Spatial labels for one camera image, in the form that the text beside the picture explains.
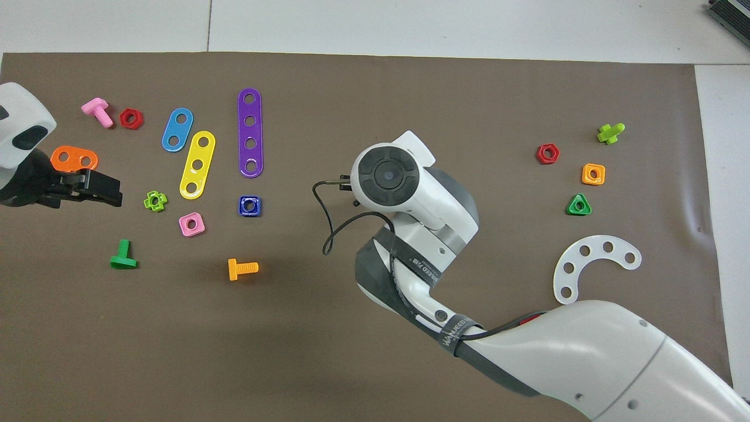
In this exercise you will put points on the green plastic bolt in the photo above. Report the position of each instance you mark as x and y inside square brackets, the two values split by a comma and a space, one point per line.
[123, 261]

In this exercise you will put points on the lime green flower nut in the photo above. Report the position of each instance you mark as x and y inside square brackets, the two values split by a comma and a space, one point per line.
[156, 208]

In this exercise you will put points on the green triangle plastic nut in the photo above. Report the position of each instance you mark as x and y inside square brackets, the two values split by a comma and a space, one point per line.
[579, 212]

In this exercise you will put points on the lime green cross-head bolt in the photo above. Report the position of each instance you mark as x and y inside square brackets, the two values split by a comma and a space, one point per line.
[609, 135]

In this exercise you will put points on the large pink plastic bolt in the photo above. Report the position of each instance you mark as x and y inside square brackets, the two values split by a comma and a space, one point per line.
[94, 107]

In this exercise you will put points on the orange plastic bolt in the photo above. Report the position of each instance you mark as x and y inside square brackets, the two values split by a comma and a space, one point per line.
[243, 269]

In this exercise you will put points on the yellow three-hole plate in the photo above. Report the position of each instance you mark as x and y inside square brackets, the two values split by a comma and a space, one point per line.
[201, 153]

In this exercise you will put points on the red hexagon plastic nut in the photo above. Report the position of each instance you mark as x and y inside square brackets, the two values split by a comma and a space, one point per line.
[548, 161]
[131, 126]

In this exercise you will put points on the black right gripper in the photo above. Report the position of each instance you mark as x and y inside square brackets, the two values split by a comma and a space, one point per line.
[345, 183]

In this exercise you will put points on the brown table mat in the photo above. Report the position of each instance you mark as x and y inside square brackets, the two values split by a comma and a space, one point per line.
[176, 351]

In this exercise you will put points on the pink square plastic nut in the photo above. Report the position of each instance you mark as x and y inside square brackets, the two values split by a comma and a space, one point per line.
[199, 231]

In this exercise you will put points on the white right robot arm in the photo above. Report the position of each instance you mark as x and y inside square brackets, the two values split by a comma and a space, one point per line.
[586, 351]

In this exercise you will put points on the blue two-hole plate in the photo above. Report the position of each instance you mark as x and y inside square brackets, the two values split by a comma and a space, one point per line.
[177, 129]

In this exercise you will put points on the orange three-hole corner plate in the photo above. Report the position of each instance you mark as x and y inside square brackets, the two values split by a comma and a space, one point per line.
[75, 157]

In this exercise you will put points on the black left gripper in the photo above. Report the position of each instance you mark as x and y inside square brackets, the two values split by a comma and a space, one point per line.
[29, 181]

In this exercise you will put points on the dark finned device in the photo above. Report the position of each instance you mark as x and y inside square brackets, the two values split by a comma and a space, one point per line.
[735, 17]

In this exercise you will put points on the blue square plastic nut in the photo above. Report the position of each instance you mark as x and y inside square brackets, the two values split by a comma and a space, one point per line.
[250, 214]

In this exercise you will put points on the white curved five-hole plate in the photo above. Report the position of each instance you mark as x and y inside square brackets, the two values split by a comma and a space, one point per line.
[596, 247]

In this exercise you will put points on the orange square plastic nut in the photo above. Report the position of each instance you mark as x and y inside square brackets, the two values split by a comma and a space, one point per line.
[586, 180]

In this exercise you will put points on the purple four-hole plate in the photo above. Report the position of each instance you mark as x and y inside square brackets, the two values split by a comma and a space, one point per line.
[250, 132]

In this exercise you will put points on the red plastic bolt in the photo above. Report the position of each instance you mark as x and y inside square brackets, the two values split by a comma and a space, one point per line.
[532, 318]

